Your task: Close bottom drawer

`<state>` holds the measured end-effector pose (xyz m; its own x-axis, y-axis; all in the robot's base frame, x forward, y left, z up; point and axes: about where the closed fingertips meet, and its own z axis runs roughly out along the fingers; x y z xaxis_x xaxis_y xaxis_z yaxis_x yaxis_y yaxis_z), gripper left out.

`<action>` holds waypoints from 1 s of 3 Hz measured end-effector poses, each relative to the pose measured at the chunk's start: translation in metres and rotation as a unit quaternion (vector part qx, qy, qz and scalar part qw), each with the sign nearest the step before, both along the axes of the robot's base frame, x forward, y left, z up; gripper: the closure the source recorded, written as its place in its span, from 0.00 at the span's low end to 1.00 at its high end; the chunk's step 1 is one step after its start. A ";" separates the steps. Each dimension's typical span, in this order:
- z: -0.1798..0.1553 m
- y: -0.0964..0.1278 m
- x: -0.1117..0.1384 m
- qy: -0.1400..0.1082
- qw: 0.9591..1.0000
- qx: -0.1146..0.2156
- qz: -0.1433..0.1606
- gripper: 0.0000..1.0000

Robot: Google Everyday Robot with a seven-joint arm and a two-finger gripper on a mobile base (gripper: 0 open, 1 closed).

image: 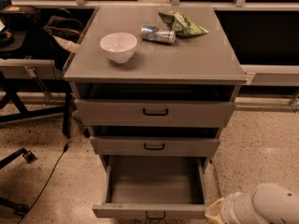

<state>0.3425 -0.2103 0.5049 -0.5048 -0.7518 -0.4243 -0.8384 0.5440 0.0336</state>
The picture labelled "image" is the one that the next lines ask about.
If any grey bottom drawer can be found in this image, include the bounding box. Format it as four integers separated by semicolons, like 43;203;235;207
93;156;207;220

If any silver blue soda can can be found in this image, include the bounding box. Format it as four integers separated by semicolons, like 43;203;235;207
140;25;176;44

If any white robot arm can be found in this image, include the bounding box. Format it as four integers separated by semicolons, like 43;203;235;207
205;183;299;224

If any grey middle drawer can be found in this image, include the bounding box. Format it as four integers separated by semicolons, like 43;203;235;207
91;136;220;158

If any black desk frame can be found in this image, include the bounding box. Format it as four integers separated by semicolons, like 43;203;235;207
0;59;71;135

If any black backpack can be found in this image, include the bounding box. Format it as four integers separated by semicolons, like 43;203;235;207
0;6;41;31

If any grey drawer cabinet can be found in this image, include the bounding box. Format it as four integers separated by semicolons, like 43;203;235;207
63;5;249;172

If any black floor cable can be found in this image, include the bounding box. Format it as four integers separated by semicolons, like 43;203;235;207
17;142;70;224

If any black office chair base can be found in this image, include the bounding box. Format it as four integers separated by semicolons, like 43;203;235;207
0;147;37;217

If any grey drawer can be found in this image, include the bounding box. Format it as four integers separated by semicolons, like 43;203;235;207
75;99;235;128
93;156;207;220
91;136;220;158

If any green chip bag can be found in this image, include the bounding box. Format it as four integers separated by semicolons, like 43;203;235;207
159;11;208;37

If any grey top drawer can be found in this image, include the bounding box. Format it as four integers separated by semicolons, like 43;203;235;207
75;99;235;128

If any white ceramic bowl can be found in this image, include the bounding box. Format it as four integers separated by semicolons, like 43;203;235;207
100;33;137;63

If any dark bag on desk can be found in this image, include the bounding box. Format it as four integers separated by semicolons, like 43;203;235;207
43;16;84;53

